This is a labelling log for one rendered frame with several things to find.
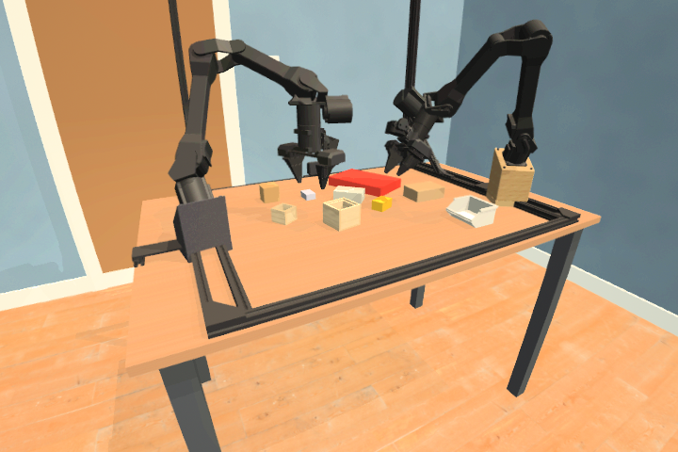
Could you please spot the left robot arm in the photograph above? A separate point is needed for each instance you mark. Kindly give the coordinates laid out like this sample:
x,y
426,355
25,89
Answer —
x,y
531,41

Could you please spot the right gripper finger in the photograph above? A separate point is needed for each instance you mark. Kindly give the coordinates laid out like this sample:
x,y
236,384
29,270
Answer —
x,y
323,174
295,164

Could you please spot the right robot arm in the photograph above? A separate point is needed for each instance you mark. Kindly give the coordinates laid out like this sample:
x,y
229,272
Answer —
x,y
193,155

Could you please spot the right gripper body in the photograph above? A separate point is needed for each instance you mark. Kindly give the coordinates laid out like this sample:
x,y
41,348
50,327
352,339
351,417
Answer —
x,y
309,141

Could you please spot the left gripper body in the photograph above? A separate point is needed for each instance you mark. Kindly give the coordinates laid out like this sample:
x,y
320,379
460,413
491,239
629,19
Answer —
x,y
420,147

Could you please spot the red flat rectangular block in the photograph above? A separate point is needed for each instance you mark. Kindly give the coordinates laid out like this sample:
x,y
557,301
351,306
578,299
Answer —
x,y
374,184

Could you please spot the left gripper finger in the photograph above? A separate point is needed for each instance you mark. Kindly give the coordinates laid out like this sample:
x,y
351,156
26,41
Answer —
x,y
392,161
410,160

